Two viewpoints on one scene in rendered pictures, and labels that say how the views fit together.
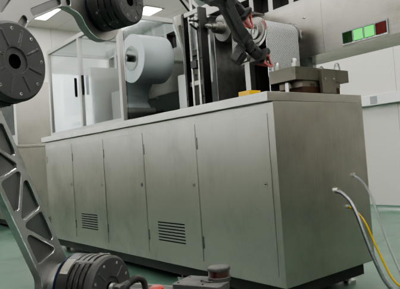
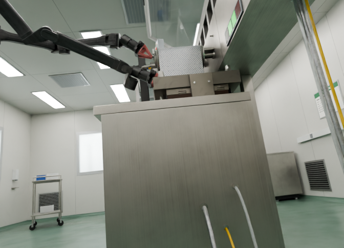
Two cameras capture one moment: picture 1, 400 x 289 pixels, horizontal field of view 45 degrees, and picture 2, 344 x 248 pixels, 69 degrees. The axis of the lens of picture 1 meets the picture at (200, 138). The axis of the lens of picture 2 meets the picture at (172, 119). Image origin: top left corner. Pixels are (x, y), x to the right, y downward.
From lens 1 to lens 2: 1.74 m
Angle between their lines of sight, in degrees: 37
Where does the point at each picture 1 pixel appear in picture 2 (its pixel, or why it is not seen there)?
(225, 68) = not seen: hidden behind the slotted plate
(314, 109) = (165, 116)
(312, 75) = (179, 83)
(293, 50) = (194, 66)
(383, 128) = not seen: outside the picture
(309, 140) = (155, 150)
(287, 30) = (187, 50)
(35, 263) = not seen: outside the picture
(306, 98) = (152, 106)
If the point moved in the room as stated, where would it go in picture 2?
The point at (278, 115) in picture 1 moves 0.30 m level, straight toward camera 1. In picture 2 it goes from (108, 128) to (25, 121)
